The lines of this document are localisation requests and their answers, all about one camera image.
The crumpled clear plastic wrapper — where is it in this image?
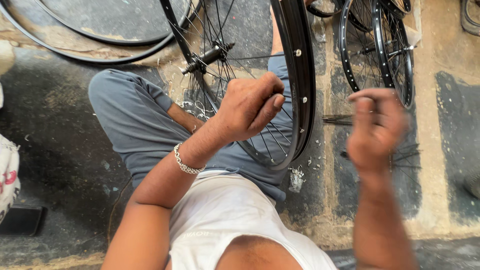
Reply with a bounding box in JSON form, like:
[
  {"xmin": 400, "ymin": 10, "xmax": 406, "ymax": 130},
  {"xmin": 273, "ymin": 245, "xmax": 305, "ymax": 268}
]
[{"xmin": 288, "ymin": 166, "xmax": 305, "ymax": 194}]

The person's left hand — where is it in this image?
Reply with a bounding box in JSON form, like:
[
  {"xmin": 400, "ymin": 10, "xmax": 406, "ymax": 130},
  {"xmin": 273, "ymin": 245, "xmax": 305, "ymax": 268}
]
[{"xmin": 214, "ymin": 72, "xmax": 287, "ymax": 145}]

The black rubber tyre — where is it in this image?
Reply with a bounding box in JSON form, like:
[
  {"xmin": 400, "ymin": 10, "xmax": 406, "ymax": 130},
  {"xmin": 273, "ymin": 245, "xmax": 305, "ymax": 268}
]
[{"xmin": 460, "ymin": 0, "xmax": 480, "ymax": 37}]

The large bare black rim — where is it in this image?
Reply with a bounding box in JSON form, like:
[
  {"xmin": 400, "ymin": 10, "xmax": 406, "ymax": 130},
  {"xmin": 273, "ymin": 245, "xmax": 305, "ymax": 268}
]
[{"xmin": 0, "ymin": 0, "xmax": 201, "ymax": 65}]

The grey rounded object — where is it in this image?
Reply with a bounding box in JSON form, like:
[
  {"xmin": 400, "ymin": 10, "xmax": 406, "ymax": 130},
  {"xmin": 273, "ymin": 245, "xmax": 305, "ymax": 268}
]
[{"xmin": 463, "ymin": 168, "xmax": 480, "ymax": 200}]

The thin bundle of spokes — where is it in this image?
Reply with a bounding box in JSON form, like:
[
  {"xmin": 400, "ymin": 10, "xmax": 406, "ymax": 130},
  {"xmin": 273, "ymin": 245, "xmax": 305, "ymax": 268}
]
[{"xmin": 322, "ymin": 114, "xmax": 354, "ymax": 126}]

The black phone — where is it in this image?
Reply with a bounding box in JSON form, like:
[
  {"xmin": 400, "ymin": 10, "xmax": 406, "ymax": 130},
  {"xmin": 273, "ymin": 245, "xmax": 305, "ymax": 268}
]
[{"xmin": 0, "ymin": 205, "xmax": 48, "ymax": 237}]

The person's right hand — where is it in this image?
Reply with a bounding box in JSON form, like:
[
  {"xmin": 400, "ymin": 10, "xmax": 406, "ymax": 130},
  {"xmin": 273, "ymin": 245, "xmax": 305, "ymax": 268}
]
[{"xmin": 346, "ymin": 88, "xmax": 409, "ymax": 176}]

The white undershirt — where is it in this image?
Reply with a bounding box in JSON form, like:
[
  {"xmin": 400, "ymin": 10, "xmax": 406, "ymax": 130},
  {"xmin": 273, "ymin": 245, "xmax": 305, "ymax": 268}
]
[{"xmin": 167, "ymin": 169, "xmax": 338, "ymax": 270}]

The black wheel with silver axle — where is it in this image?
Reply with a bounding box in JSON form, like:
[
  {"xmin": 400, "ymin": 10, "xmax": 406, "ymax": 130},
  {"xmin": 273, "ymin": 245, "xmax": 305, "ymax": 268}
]
[{"xmin": 370, "ymin": 0, "xmax": 418, "ymax": 110}]

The small bare black rim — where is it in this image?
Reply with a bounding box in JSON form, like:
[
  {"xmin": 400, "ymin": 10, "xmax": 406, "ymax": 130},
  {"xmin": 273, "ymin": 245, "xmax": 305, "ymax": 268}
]
[{"xmin": 33, "ymin": 0, "xmax": 193, "ymax": 47}]

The black spoked bicycle wheel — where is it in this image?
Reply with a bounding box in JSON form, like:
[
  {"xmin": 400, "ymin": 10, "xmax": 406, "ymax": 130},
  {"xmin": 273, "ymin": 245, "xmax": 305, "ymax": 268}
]
[{"xmin": 159, "ymin": 0, "xmax": 317, "ymax": 172}]

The clear plastic bag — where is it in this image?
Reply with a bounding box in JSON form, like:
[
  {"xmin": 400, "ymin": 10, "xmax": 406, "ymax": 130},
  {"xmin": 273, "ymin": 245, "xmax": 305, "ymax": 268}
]
[{"xmin": 310, "ymin": 16, "xmax": 328, "ymax": 43}]

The white cloth with red print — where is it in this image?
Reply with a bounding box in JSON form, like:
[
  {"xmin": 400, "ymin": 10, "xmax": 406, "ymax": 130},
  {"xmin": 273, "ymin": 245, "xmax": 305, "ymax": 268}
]
[{"xmin": 0, "ymin": 133, "xmax": 22, "ymax": 226}]

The black wheel with silver nipples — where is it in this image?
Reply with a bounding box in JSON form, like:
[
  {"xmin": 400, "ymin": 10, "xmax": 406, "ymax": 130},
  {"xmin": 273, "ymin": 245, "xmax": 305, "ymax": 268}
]
[{"xmin": 338, "ymin": 0, "xmax": 389, "ymax": 94}]

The silver chain bracelet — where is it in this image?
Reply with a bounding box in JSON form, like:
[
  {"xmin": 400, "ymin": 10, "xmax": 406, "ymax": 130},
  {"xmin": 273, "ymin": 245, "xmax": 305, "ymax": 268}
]
[{"xmin": 173, "ymin": 142, "xmax": 207, "ymax": 175}]

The loose heap of spokes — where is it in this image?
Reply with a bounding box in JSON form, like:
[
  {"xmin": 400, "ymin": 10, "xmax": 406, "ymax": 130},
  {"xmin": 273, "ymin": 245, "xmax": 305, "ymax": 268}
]
[{"xmin": 339, "ymin": 143, "xmax": 423, "ymax": 185}]

